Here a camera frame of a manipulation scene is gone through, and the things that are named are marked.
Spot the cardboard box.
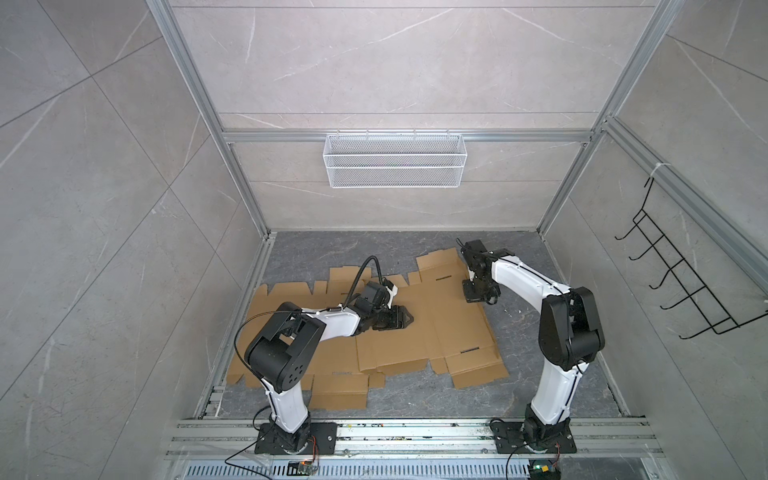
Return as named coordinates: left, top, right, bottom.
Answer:
left=356, top=248, right=508, bottom=389
left=226, top=266, right=413, bottom=410

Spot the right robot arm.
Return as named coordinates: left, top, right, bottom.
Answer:
left=459, top=240, right=605, bottom=452

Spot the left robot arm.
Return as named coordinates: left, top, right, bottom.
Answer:
left=240, top=280, right=414, bottom=435

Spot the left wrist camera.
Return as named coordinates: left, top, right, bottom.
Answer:
left=381, top=279, right=398, bottom=308

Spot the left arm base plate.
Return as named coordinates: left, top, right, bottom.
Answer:
left=254, top=421, right=338, bottom=455

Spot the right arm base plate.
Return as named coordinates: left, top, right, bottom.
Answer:
left=489, top=418, right=577, bottom=454

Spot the white wire mesh basket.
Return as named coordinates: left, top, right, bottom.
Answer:
left=323, top=133, right=468, bottom=189

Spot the black wire hook rack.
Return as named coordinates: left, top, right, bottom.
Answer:
left=614, top=178, right=767, bottom=340

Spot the aluminium mounting rail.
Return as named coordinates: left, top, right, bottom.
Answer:
left=161, top=417, right=664, bottom=459

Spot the aluminium frame profile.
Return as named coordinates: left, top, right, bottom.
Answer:
left=148, top=1, right=767, bottom=289

